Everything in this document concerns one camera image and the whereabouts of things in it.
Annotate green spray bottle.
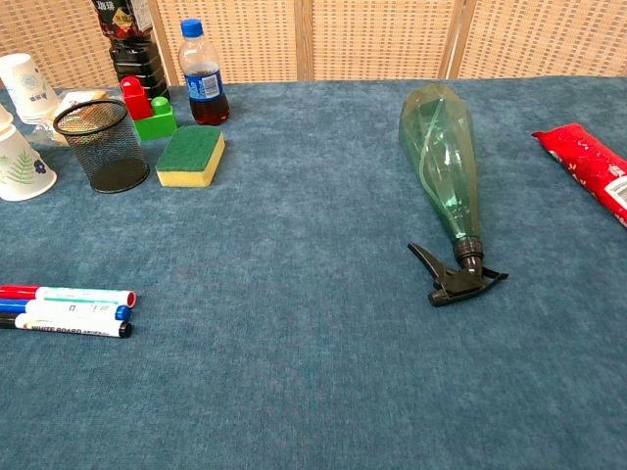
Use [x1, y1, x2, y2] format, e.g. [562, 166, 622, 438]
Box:
[398, 82, 509, 308]

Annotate small cola bottle blue cap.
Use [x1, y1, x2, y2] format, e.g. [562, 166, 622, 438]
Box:
[177, 18, 231, 126]

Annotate large dark drink bottle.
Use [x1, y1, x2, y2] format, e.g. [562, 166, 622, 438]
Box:
[90, 0, 171, 102]

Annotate blue tablecloth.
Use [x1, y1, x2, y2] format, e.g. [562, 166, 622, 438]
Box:
[0, 75, 627, 470]

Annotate green and yellow sponge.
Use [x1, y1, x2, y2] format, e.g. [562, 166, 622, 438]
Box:
[155, 124, 227, 189]

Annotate green building block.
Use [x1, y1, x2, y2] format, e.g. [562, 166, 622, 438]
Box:
[132, 96, 178, 142]

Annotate wicker folding screen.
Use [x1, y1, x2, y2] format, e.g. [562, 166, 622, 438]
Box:
[0, 0, 627, 92]

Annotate black mesh pen holder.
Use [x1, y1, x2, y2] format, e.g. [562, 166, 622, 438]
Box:
[52, 99, 151, 194]

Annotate red building block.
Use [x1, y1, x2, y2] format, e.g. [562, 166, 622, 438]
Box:
[120, 75, 154, 121]

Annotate red whiteboard marker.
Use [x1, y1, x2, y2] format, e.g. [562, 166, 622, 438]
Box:
[0, 285, 137, 308]

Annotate blue whiteboard marker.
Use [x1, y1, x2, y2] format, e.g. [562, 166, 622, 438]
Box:
[0, 298, 132, 322]

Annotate black whiteboard marker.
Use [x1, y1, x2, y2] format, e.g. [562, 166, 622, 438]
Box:
[0, 312, 133, 339]

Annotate packaged bread slices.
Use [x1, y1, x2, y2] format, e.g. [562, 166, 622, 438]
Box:
[28, 89, 109, 148]

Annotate red snack packet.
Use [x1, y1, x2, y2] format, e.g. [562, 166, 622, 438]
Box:
[531, 122, 627, 229]

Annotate white paper cup stack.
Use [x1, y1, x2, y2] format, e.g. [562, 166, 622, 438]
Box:
[0, 52, 63, 125]

